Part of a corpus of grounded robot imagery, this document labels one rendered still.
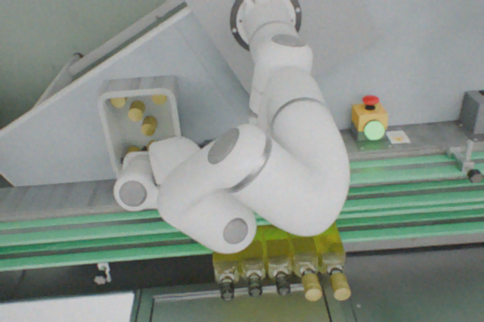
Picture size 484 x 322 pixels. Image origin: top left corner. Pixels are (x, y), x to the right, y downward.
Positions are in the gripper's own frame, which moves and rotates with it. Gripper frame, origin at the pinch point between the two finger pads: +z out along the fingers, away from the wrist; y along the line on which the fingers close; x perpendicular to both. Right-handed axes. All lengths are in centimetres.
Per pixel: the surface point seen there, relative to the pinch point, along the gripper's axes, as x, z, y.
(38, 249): -23.1, 0.1, -30.1
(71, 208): -13.2, 0.6, -21.0
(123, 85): 16.3, 1.3, -5.5
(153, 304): -34.5, -9.5, -1.6
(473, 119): 4, 1, 77
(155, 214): -14.7, -1.8, -0.5
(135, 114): 9.4, 0.8, -3.3
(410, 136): 1, 2, 62
